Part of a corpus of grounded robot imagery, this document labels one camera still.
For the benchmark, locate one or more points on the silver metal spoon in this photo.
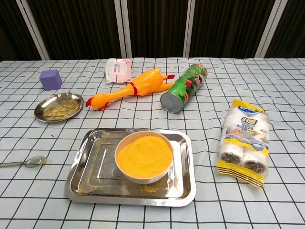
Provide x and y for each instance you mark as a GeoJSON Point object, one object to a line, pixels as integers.
{"type": "Point", "coordinates": [35, 161]}

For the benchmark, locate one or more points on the bowl of yellow powder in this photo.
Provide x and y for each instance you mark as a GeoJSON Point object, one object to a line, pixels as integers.
{"type": "Point", "coordinates": [144, 155]}

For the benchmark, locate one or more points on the square metal tray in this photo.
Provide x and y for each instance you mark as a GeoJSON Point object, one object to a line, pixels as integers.
{"type": "Point", "coordinates": [95, 167]}

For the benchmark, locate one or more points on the round metal dish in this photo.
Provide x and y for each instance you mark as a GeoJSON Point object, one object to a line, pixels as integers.
{"type": "Point", "coordinates": [58, 108]}

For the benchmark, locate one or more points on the orange rubber chicken toy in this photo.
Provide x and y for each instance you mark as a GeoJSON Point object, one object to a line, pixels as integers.
{"type": "Point", "coordinates": [145, 82]}

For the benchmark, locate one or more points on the green chips can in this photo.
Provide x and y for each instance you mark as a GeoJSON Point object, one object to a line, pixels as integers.
{"type": "Point", "coordinates": [188, 83]}

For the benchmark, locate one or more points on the pink white wipes packet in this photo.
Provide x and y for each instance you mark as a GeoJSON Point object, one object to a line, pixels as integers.
{"type": "Point", "coordinates": [118, 70]}

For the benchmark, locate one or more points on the dark folding screen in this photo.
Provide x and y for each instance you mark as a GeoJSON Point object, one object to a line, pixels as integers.
{"type": "Point", "coordinates": [155, 23]}

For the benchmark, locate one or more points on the yellow white snack bag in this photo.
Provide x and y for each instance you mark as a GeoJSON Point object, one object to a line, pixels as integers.
{"type": "Point", "coordinates": [245, 138]}

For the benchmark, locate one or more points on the checkered white tablecloth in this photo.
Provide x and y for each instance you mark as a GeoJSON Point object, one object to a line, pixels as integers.
{"type": "Point", "coordinates": [238, 71]}

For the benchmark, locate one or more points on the purple foam cube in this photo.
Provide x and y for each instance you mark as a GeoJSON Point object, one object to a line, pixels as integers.
{"type": "Point", "coordinates": [50, 80]}

